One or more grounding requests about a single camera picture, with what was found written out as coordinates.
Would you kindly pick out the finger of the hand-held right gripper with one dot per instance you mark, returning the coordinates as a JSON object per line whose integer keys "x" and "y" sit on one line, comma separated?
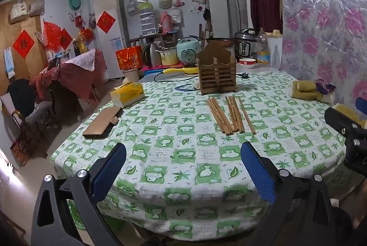
{"x": 341, "y": 119}
{"x": 361, "y": 105}

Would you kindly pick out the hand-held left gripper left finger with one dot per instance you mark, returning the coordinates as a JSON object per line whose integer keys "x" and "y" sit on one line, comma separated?
{"x": 110, "y": 165}

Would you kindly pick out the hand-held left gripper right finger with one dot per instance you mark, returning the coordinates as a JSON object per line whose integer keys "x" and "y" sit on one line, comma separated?
{"x": 258, "y": 171}

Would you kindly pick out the row of wooden chopsticks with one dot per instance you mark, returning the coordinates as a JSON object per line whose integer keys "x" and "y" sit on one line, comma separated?
{"x": 226, "y": 117}

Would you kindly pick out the wooden chopstick holder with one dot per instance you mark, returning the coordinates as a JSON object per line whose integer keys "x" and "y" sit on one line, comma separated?
{"x": 217, "y": 71}

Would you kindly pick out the yellow cushion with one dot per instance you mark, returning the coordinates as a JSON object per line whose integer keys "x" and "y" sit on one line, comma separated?
{"x": 347, "y": 114}

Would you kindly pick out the purple cloth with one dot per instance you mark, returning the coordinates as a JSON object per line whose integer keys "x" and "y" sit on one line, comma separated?
{"x": 325, "y": 86}

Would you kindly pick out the brown phone wallet case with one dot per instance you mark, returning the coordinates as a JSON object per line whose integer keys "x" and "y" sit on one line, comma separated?
{"x": 103, "y": 125}

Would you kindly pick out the yellow plush toy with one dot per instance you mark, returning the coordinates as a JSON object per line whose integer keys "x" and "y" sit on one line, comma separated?
{"x": 306, "y": 89}

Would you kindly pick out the yellow tissue box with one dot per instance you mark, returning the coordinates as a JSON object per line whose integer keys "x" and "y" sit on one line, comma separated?
{"x": 127, "y": 94}

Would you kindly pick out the green patterned tablecloth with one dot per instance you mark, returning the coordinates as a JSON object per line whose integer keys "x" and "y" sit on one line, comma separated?
{"x": 186, "y": 154}

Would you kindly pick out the white bucket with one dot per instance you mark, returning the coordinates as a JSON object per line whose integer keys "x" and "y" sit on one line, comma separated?
{"x": 131, "y": 74}

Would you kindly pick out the floral plastic sheet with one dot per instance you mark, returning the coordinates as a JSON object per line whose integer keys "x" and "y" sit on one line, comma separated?
{"x": 324, "y": 19}

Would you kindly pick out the white carton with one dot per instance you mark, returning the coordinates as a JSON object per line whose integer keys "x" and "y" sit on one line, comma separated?
{"x": 274, "y": 51}

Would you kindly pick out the chair with red cloth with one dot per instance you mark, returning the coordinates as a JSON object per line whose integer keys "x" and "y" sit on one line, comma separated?
{"x": 71, "y": 76}

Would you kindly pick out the clear plastic bottle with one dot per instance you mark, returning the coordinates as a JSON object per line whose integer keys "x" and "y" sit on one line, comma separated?
{"x": 263, "y": 48}

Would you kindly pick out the red gift bag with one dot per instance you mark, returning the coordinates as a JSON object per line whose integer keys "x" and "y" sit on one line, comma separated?
{"x": 129, "y": 59}

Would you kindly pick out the red white bowl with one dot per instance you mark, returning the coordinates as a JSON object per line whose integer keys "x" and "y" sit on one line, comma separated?
{"x": 247, "y": 63}

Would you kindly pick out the black jacket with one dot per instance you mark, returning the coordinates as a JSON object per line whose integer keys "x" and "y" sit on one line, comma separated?
{"x": 21, "y": 96}

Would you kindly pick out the stainless steel kettle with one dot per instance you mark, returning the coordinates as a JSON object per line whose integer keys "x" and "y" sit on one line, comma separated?
{"x": 152, "y": 56}

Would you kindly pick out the white refrigerator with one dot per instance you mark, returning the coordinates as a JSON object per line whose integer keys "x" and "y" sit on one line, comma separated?
{"x": 111, "y": 45}

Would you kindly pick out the black silver pressure cooker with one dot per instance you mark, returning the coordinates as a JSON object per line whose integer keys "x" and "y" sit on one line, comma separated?
{"x": 245, "y": 45}

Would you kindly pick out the cream pot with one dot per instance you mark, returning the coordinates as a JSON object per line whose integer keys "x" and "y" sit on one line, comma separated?
{"x": 169, "y": 57}

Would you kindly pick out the yellow oil bottle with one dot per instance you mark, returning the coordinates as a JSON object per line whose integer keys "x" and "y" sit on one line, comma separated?
{"x": 82, "y": 44}

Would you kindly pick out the red diamond paper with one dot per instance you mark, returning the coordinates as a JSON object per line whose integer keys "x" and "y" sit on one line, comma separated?
{"x": 23, "y": 43}
{"x": 65, "y": 39}
{"x": 106, "y": 22}

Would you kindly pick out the frying pan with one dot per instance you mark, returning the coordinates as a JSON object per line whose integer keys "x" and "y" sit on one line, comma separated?
{"x": 219, "y": 41}

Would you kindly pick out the light blue rice cooker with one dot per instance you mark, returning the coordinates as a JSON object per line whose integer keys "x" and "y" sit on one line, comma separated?
{"x": 187, "y": 52}

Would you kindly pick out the white plastic drawer unit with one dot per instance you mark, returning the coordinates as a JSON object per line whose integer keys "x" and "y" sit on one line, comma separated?
{"x": 147, "y": 22}

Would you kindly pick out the pink thermos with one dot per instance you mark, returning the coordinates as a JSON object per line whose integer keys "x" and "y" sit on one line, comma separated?
{"x": 165, "y": 21}

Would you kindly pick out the teal plate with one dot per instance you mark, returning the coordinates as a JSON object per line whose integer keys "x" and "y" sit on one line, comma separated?
{"x": 75, "y": 2}

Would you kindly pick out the wall calendar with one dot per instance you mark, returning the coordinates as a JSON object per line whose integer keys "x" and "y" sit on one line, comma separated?
{"x": 9, "y": 62}

